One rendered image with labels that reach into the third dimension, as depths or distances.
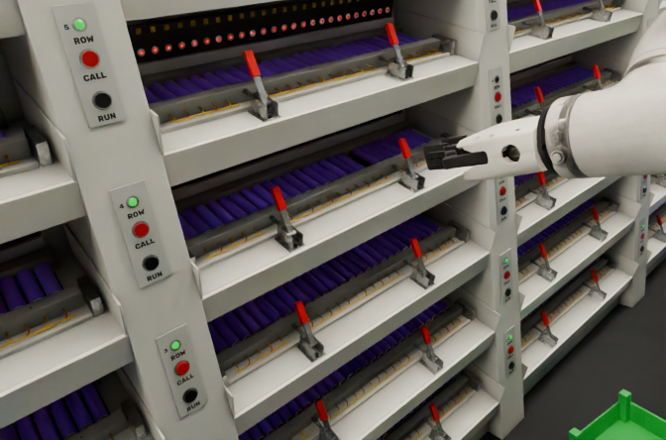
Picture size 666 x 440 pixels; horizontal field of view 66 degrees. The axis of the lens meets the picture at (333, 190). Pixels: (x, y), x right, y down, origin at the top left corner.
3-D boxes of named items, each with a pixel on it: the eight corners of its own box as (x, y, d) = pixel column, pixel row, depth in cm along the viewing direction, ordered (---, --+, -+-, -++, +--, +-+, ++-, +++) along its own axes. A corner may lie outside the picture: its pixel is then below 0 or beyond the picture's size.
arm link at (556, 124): (575, 190, 49) (546, 191, 52) (617, 163, 54) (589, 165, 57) (557, 104, 48) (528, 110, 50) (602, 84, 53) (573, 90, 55)
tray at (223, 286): (481, 182, 102) (491, 140, 97) (204, 324, 68) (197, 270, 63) (405, 143, 115) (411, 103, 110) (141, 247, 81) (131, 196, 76)
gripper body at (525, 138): (551, 188, 51) (461, 191, 60) (601, 159, 56) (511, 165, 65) (534, 114, 49) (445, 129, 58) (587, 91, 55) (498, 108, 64)
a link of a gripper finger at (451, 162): (452, 172, 56) (439, 166, 61) (520, 153, 56) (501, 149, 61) (449, 163, 56) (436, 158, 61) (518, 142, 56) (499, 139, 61)
